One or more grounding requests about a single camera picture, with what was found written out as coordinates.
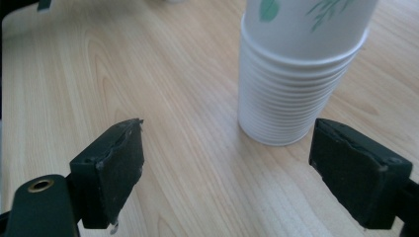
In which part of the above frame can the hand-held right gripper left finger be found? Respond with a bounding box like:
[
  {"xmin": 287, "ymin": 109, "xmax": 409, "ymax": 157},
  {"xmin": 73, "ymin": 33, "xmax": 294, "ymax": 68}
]
[{"xmin": 69, "ymin": 118, "xmax": 145, "ymax": 230}]

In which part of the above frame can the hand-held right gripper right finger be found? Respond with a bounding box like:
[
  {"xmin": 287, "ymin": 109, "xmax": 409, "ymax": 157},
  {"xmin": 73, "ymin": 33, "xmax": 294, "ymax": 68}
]
[{"xmin": 308, "ymin": 118, "xmax": 413, "ymax": 230}]

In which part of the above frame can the stack of white paper cups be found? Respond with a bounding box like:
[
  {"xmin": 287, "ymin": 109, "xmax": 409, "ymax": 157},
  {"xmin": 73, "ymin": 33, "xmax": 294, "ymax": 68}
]
[{"xmin": 237, "ymin": 0, "xmax": 379, "ymax": 147}]

